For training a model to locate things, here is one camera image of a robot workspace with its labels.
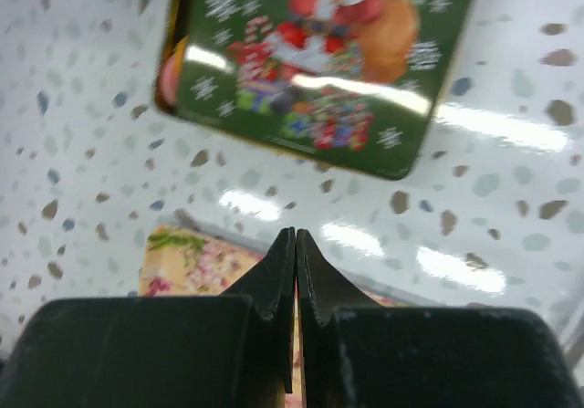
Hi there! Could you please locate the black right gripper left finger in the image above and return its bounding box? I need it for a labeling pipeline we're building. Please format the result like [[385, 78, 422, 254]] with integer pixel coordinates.
[[1, 228, 296, 407]]

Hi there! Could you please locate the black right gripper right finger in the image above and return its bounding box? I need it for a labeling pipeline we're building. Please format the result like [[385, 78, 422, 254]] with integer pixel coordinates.
[[296, 230, 583, 407]]

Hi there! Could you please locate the floral cookie tin box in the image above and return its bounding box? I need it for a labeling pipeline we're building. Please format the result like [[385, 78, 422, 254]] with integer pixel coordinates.
[[153, 0, 193, 115]]

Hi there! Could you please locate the pink round cookie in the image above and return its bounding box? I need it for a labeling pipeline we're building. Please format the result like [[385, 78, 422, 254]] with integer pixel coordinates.
[[158, 54, 182, 107]]

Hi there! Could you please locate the gold tin lid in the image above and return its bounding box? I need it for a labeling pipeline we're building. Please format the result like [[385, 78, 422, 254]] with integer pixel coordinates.
[[175, 0, 474, 180]]

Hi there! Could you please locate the floral serving tray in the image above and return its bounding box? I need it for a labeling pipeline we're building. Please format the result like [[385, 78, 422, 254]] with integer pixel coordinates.
[[139, 226, 388, 407]]

